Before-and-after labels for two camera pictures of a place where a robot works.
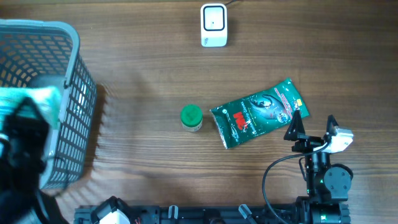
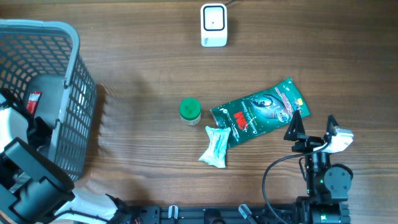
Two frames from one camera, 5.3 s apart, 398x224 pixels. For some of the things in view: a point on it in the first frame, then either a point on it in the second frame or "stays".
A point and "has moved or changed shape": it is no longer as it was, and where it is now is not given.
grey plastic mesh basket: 40,53 stays
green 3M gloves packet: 259,113 stays
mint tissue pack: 48,99 → 215,152
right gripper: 308,142 stays
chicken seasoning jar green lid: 191,115 has moved or changed shape
